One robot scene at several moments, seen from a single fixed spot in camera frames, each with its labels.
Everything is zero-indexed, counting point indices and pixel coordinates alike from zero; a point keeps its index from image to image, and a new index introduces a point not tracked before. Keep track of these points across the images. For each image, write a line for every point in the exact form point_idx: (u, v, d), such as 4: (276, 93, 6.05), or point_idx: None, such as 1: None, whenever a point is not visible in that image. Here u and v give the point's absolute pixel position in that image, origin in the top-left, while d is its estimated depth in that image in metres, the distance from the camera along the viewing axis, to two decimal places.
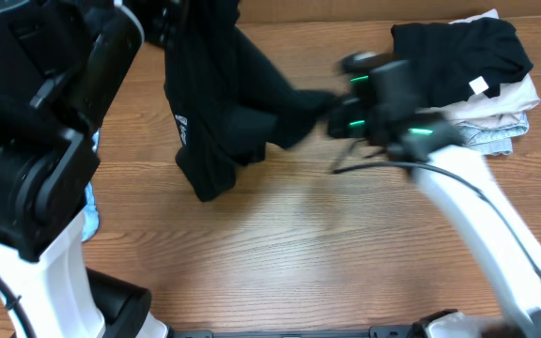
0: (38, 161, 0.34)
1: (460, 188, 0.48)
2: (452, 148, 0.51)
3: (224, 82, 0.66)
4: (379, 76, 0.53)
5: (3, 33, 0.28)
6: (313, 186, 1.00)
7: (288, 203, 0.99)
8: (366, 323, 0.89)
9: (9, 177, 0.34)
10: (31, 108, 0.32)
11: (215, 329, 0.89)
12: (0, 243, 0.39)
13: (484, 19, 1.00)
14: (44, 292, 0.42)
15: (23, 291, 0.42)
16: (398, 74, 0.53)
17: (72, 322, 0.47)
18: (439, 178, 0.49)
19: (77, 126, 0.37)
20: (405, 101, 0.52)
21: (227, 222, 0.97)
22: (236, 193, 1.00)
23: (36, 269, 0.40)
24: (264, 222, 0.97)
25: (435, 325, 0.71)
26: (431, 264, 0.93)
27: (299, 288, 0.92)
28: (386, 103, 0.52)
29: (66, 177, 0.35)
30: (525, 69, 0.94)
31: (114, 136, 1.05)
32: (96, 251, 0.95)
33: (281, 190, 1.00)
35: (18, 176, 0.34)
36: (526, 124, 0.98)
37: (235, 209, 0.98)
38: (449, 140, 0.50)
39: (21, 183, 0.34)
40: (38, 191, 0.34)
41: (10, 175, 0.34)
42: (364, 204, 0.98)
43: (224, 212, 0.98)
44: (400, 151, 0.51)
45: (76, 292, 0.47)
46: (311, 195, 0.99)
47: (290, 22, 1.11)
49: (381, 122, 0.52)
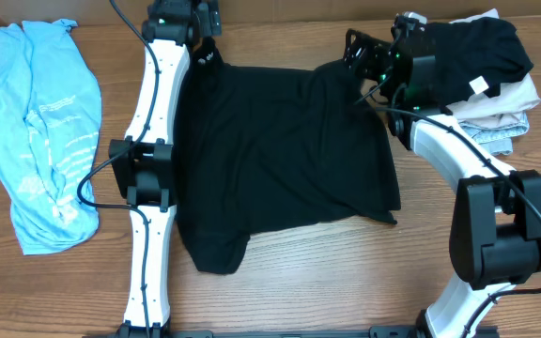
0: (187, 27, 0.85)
1: (435, 129, 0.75)
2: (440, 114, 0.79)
3: (209, 121, 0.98)
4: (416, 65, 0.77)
5: (177, 14, 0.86)
6: (294, 275, 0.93)
7: (277, 261, 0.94)
8: (365, 323, 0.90)
9: (176, 31, 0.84)
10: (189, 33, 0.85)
11: (215, 329, 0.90)
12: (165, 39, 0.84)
13: (484, 19, 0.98)
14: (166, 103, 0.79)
15: (141, 110, 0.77)
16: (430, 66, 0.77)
17: None
18: (421, 125, 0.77)
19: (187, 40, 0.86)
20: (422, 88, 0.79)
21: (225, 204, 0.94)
22: (190, 221, 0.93)
23: (181, 50, 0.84)
24: (258, 282, 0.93)
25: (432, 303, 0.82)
26: (431, 264, 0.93)
27: (299, 288, 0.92)
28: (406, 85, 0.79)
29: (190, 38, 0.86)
30: (525, 69, 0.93)
31: (114, 136, 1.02)
32: (95, 252, 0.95)
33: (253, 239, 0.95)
35: (180, 30, 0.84)
36: (526, 124, 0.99)
37: (223, 192, 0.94)
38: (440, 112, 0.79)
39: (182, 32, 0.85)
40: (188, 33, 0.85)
41: (177, 30, 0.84)
42: (347, 284, 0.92)
43: (208, 196, 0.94)
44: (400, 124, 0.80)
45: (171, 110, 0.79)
46: (299, 278, 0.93)
47: (290, 21, 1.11)
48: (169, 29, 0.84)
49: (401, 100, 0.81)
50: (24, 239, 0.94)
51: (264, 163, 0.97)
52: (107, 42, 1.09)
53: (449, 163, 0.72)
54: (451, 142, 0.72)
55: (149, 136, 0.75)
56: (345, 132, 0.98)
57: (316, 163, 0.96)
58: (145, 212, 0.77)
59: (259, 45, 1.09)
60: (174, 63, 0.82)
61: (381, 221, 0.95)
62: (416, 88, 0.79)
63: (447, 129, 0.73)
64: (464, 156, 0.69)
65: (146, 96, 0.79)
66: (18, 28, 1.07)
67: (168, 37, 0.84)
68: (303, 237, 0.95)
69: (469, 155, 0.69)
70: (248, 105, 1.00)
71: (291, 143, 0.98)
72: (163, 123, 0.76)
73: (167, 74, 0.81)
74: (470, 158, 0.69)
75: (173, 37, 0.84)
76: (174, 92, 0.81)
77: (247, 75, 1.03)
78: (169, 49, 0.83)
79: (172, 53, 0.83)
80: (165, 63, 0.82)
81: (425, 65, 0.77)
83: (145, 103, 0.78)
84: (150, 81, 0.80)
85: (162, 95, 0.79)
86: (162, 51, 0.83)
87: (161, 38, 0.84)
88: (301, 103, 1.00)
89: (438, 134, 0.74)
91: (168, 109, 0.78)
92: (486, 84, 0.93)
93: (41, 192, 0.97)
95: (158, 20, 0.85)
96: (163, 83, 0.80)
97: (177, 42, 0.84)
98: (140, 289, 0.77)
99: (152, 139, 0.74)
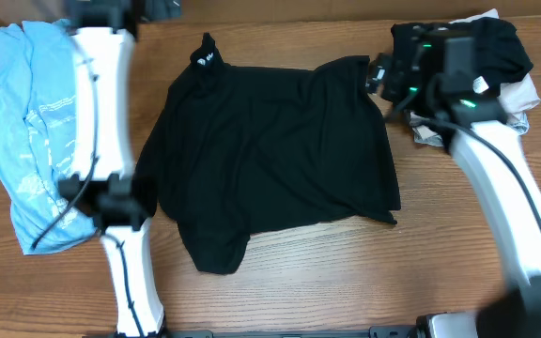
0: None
1: (489, 153, 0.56)
2: (495, 122, 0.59)
3: (209, 121, 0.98)
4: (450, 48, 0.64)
5: None
6: (294, 275, 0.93)
7: (277, 261, 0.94)
8: (365, 323, 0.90)
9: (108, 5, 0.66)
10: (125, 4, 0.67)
11: (215, 329, 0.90)
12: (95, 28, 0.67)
13: (484, 19, 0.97)
14: (112, 122, 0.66)
15: (82, 137, 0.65)
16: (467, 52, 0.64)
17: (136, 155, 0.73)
18: (473, 144, 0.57)
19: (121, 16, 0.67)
20: (461, 77, 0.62)
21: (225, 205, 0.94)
22: (189, 222, 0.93)
23: (118, 40, 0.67)
24: (258, 282, 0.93)
25: (438, 317, 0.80)
26: (431, 264, 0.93)
27: (299, 288, 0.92)
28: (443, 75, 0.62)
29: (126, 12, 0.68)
30: (525, 69, 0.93)
31: None
32: (95, 252, 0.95)
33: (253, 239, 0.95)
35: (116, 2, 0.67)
36: (526, 124, 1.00)
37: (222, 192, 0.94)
38: (495, 115, 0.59)
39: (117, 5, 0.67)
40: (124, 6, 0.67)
41: (109, 4, 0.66)
42: (347, 283, 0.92)
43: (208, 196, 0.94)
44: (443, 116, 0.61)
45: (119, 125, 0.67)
46: (299, 278, 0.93)
47: (290, 21, 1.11)
48: (100, 4, 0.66)
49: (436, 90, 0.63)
50: (24, 240, 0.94)
51: (264, 164, 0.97)
52: None
53: (497, 222, 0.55)
54: (509, 193, 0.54)
55: (100, 167, 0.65)
56: (345, 132, 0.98)
57: (316, 164, 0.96)
58: (115, 236, 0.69)
59: (259, 45, 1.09)
60: (111, 62, 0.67)
61: (381, 221, 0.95)
62: (457, 76, 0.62)
63: (505, 159, 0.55)
64: (520, 225, 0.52)
65: (86, 113, 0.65)
66: (17, 28, 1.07)
67: (100, 10, 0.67)
68: (303, 237, 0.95)
69: (528, 219, 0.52)
70: (248, 105, 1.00)
71: (291, 143, 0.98)
72: (114, 147, 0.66)
73: (106, 80, 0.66)
74: (529, 229, 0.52)
75: (106, 13, 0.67)
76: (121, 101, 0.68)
77: (247, 75, 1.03)
78: (103, 41, 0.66)
79: (104, 48, 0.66)
80: (100, 61, 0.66)
81: (460, 52, 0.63)
83: (85, 129, 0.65)
84: (85, 92, 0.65)
85: (105, 107, 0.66)
86: (93, 43, 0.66)
87: (88, 26, 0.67)
88: (301, 103, 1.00)
89: (491, 167, 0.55)
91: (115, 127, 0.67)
92: (486, 85, 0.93)
93: (41, 192, 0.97)
95: None
96: (102, 92, 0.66)
97: (112, 26, 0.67)
98: (128, 306, 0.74)
99: (105, 172, 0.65)
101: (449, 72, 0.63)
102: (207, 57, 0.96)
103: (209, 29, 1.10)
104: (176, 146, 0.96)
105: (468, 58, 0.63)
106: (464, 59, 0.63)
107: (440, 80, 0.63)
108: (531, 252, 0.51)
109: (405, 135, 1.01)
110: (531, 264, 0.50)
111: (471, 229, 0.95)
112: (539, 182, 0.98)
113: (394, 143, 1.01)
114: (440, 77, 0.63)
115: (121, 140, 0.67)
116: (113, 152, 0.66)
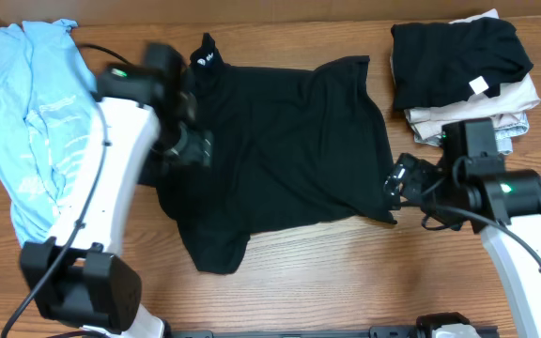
0: (155, 83, 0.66)
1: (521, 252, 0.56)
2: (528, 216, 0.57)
3: (208, 122, 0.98)
4: (466, 130, 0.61)
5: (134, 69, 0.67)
6: (295, 275, 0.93)
7: (278, 262, 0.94)
8: (366, 323, 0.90)
9: (138, 84, 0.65)
10: (158, 88, 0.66)
11: (215, 329, 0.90)
12: (123, 98, 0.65)
13: (484, 19, 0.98)
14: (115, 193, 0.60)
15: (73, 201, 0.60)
16: (488, 133, 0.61)
17: (116, 221, 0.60)
18: (506, 239, 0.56)
19: (152, 99, 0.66)
20: (484, 161, 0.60)
21: (224, 207, 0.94)
22: (188, 222, 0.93)
23: (143, 116, 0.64)
24: (259, 282, 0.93)
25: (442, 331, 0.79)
26: (431, 264, 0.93)
27: (299, 288, 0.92)
28: (469, 159, 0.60)
29: (161, 99, 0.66)
30: (525, 69, 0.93)
31: None
32: None
33: (254, 239, 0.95)
35: (146, 84, 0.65)
36: (526, 124, 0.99)
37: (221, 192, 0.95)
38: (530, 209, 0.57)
39: (151, 89, 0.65)
40: (156, 91, 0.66)
41: (139, 83, 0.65)
42: (347, 284, 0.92)
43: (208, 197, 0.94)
44: (476, 198, 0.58)
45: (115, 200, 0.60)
46: (301, 278, 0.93)
47: (290, 21, 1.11)
48: (131, 84, 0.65)
49: (467, 175, 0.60)
50: (24, 240, 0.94)
51: (264, 163, 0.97)
52: (107, 41, 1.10)
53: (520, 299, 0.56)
54: None
55: (81, 236, 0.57)
56: (345, 134, 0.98)
57: (316, 165, 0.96)
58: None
59: (259, 45, 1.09)
60: (128, 128, 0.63)
61: (381, 221, 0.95)
62: (480, 159, 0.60)
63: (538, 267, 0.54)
64: (538, 307, 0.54)
65: (87, 182, 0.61)
66: (17, 28, 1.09)
67: (131, 90, 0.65)
68: (303, 237, 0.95)
69: None
70: (247, 106, 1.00)
71: (290, 145, 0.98)
72: (104, 218, 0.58)
73: (116, 148, 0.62)
74: None
75: (132, 94, 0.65)
76: (130, 175, 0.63)
77: (246, 74, 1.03)
78: (125, 108, 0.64)
79: (126, 121, 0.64)
80: (115, 130, 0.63)
81: (482, 133, 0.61)
83: (81, 190, 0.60)
84: (96, 158, 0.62)
85: (107, 177, 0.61)
86: (115, 115, 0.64)
87: (115, 96, 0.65)
88: (301, 103, 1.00)
89: (523, 268, 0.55)
91: (115, 197, 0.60)
92: (486, 84, 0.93)
93: (41, 192, 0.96)
95: (114, 72, 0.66)
96: (110, 163, 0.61)
97: (138, 102, 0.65)
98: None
99: (85, 243, 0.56)
101: (471, 155, 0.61)
102: (207, 57, 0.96)
103: (209, 29, 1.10)
104: None
105: (493, 141, 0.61)
106: (489, 141, 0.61)
107: (465, 161, 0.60)
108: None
109: (405, 134, 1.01)
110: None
111: (471, 229, 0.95)
112: None
113: (394, 143, 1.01)
114: (465, 158, 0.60)
115: (119, 212, 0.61)
116: (113, 222, 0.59)
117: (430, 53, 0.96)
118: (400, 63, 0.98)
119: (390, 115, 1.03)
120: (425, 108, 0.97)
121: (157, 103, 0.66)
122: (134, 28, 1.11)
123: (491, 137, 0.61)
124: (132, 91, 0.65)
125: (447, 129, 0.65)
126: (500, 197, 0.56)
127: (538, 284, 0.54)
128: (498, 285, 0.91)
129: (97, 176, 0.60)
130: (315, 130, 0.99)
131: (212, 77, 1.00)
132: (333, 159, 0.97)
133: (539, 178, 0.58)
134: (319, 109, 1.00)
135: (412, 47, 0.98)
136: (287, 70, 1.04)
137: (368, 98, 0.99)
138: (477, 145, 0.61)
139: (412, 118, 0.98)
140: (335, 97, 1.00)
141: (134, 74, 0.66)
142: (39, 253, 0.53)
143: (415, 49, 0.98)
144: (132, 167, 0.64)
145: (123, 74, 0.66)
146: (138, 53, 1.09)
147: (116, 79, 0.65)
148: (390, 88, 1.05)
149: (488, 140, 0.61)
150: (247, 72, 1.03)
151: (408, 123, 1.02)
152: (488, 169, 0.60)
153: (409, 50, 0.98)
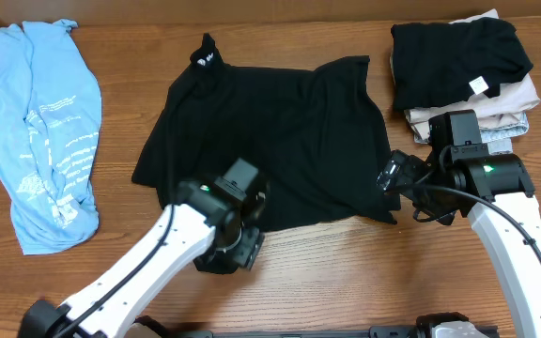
0: (229, 211, 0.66)
1: (505, 222, 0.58)
2: (511, 192, 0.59)
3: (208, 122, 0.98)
4: (451, 122, 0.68)
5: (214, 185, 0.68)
6: (295, 276, 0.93)
7: (278, 263, 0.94)
8: (366, 323, 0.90)
9: (212, 206, 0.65)
10: (228, 217, 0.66)
11: (215, 329, 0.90)
12: (197, 209, 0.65)
13: (484, 19, 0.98)
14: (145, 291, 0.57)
15: (101, 280, 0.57)
16: (471, 126, 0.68)
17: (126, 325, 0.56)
18: (492, 214, 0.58)
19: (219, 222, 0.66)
20: (469, 149, 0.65)
21: None
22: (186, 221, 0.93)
23: (205, 232, 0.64)
24: (260, 283, 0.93)
25: (441, 328, 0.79)
26: (431, 264, 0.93)
27: (299, 288, 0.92)
28: (454, 146, 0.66)
29: (222, 226, 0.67)
30: (525, 69, 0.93)
31: (115, 136, 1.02)
32: (96, 251, 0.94)
33: None
35: (222, 207, 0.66)
36: (526, 124, 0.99)
37: None
38: (511, 185, 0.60)
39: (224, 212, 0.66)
40: (225, 216, 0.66)
41: (214, 205, 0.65)
42: (348, 284, 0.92)
43: None
44: (463, 180, 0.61)
45: (138, 305, 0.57)
46: (301, 279, 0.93)
47: (290, 22, 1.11)
48: (207, 201, 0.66)
49: (453, 161, 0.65)
50: (24, 239, 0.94)
51: (264, 166, 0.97)
52: (107, 42, 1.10)
53: (510, 273, 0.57)
54: (527, 263, 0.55)
55: (92, 317, 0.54)
56: (345, 134, 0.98)
57: (317, 169, 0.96)
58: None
59: (259, 45, 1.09)
60: (191, 233, 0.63)
61: (381, 221, 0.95)
62: (464, 145, 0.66)
63: (525, 238, 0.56)
64: (526, 279, 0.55)
65: (127, 266, 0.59)
66: (17, 28, 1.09)
67: (206, 207, 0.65)
68: (303, 238, 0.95)
69: (537, 272, 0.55)
70: (247, 107, 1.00)
71: (290, 146, 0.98)
72: (122, 310, 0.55)
73: (169, 252, 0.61)
74: (536, 276, 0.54)
75: (208, 211, 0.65)
76: (167, 274, 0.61)
77: (245, 74, 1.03)
78: (195, 218, 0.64)
79: (193, 231, 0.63)
80: (177, 236, 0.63)
81: (464, 124, 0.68)
83: (115, 273, 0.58)
84: (146, 249, 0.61)
85: (145, 275, 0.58)
86: (183, 222, 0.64)
87: (192, 206, 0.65)
88: (301, 105, 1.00)
89: (510, 242, 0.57)
91: (143, 293, 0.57)
92: (486, 84, 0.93)
93: (41, 192, 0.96)
95: (200, 185, 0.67)
96: (154, 262, 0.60)
97: (206, 220, 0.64)
98: None
99: (93, 327, 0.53)
101: (456, 144, 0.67)
102: (207, 57, 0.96)
103: (209, 29, 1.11)
104: (175, 146, 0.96)
105: (477, 130, 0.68)
106: (473, 130, 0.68)
107: (450, 150, 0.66)
108: (535, 294, 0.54)
109: (405, 135, 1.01)
110: (535, 303, 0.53)
111: (471, 230, 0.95)
112: (538, 182, 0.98)
113: (394, 143, 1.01)
114: (450, 145, 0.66)
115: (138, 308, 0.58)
116: (128, 318, 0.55)
117: (430, 53, 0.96)
118: (400, 63, 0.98)
119: (390, 115, 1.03)
120: (425, 108, 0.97)
121: (223, 226, 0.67)
122: (134, 29, 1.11)
123: (475, 130, 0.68)
124: (208, 207, 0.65)
125: (435, 122, 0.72)
126: (483, 176, 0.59)
127: (523, 254, 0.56)
128: (498, 286, 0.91)
129: (137, 265, 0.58)
130: (316, 130, 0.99)
131: (211, 77, 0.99)
132: (334, 161, 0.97)
133: (521, 161, 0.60)
134: (320, 111, 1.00)
135: (413, 47, 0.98)
136: (287, 70, 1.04)
137: (368, 98, 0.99)
138: (461, 134, 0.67)
139: (412, 118, 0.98)
140: (335, 96, 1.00)
141: (216, 192, 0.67)
142: (49, 314, 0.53)
143: (414, 48, 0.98)
144: (169, 274, 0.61)
145: (208, 188, 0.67)
146: (138, 53, 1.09)
147: (197, 192, 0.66)
148: (390, 88, 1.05)
149: (471, 130, 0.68)
150: (247, 72, 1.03)
151: (407, 123, 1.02)
152: (472, 155, 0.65)
153: (409, 50, 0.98)
